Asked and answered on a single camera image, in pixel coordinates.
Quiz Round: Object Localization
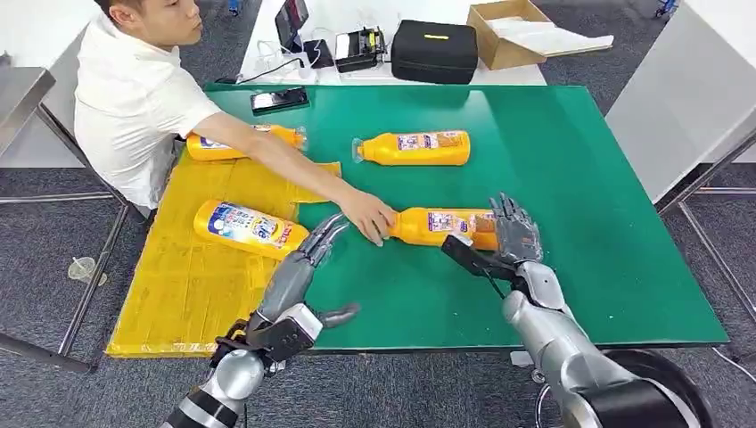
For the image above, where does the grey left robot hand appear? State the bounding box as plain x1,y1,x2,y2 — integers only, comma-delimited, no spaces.
253,212,363,330

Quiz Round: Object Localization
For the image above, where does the person's hand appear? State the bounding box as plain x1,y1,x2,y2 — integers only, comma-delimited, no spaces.
339,192,398,248

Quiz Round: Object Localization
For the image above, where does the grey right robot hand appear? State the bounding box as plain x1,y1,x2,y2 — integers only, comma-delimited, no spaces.
440,192,545,284

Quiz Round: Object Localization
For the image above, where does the orange plastic bottle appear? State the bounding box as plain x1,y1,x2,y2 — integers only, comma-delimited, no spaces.
383,206,500,252
193,199,310,261
185,124,308,162
352,129,472,167

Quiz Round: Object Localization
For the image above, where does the green table mat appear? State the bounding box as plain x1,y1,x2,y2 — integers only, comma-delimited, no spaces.
203,84,730,352

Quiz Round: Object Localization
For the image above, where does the yellow sheet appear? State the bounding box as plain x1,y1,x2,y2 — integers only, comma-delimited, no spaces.
106,150,344,359

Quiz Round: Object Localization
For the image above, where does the black smartphone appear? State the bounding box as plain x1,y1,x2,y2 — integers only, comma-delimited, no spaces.
250,86,310,116

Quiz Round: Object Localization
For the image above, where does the black and white printer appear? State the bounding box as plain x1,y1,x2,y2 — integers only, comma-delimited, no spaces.
334,26,388,74

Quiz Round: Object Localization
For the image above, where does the small black adapter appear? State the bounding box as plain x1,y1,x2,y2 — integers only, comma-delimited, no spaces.
302,38,335,70

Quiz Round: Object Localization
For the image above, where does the black carry case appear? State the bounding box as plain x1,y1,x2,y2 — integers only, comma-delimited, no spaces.
390,19,480,86

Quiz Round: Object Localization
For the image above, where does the cardboard box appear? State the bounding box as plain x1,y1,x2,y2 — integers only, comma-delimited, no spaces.
466,0,554,71

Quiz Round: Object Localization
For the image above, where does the clear plastic cup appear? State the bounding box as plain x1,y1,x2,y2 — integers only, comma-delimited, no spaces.
66,257,109,288

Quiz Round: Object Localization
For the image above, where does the white foam sheet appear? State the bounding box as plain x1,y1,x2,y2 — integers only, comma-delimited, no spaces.
487,16,615,59

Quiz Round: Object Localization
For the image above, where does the black tablet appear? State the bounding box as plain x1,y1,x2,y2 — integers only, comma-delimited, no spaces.
274,0,310,54

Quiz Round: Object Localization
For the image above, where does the white table with metal legs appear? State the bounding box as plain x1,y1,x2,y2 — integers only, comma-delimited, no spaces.
604,0,756,323

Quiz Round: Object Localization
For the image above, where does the person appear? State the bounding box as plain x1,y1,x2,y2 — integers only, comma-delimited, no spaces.
73,0,398,248

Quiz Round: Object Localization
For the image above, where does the steel bench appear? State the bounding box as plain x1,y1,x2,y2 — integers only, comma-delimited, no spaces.
0,53,131,375

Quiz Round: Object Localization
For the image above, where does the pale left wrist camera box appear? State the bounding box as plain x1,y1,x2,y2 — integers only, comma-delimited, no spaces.
244,302,325,365

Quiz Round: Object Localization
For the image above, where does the black cable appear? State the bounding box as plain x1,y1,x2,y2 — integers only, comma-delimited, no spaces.
214,56,306,85

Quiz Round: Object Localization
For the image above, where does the white floor cable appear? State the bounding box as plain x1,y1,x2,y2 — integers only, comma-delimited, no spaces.
711,347,756,385

